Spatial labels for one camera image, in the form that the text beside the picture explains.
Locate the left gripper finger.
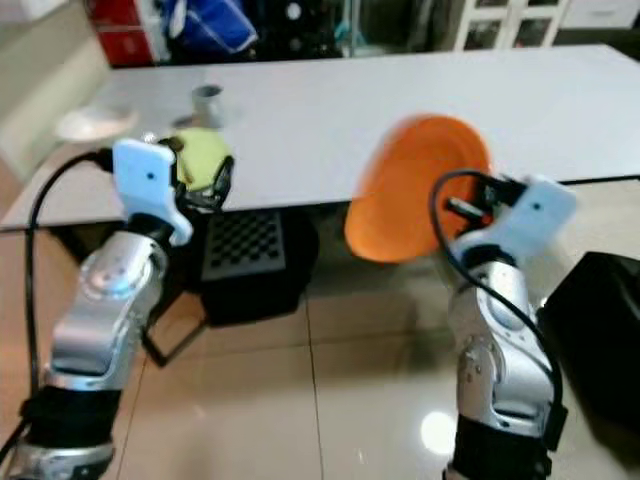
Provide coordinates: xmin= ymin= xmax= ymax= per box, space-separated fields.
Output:
xmin=210 ymin=155 xmax=237 ymax=206

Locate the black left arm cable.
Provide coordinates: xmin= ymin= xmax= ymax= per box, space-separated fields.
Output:
xmin=0 ymin=148 xmax=117 ymax=461

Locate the grey mug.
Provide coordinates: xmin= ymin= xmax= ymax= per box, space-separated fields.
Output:
xmin=191 ymin=84 xmax=224 ymax=130

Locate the orange plate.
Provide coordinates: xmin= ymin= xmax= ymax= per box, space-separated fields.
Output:
xmin=343 ymin=113 xmax=492 ymax=265

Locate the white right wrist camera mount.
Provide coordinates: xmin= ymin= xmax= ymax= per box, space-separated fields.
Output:
xmin=450 ymin=175 xmax=580 ymax=267

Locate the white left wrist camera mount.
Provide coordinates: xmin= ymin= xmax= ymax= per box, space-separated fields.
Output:
xmin=111 ymin=138 xmax=194 ymax=247

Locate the black perforated box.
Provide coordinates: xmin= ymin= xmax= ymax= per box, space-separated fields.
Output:
xmin=199 ymin=208 xmax=312 ymax=327

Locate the white raised counter shelf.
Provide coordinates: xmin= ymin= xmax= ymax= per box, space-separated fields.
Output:
xmin=0 ymin=0 xmax=107 ymax=183

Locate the black seat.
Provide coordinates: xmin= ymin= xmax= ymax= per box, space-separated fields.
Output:
xmin=538 ymin=251 xmax=640 ymax=433

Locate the white glass door cabinet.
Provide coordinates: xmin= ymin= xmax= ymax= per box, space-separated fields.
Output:
xmin=454 ymin=0 xmax=640 ymax=52

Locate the red box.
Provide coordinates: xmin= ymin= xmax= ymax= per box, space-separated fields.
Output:
xmin=87 ymin=0 xmax=157 ymax=67

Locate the blue bag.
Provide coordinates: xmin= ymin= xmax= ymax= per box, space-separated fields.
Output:
xmin=159 ymin=0 xmax=260 ymax=57

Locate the light green plate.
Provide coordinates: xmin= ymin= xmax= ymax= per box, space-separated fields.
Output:
xmin=168 ymin=127 xmax=232 ymax=193

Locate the grey dining table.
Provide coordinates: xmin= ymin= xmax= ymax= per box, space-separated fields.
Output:
xmin=0 ymin=44 xmax=640 ymax=367

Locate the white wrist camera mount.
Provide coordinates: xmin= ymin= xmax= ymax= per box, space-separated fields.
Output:
xmin=450 ymin=175 xmax=580 ymax=267
xmin=111 ymin=138 xmax=194 ymax=247

